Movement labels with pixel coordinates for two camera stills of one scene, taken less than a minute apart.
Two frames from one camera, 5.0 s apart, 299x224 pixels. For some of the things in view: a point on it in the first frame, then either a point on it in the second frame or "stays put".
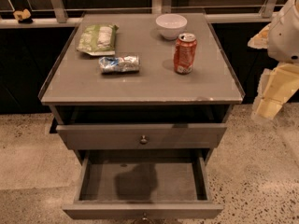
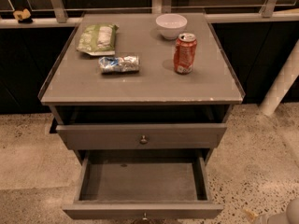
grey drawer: x=142 y=184 stays put
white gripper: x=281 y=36 to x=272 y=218
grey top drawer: x=138 y=136 stays put
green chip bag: x=97 y=39 stays put
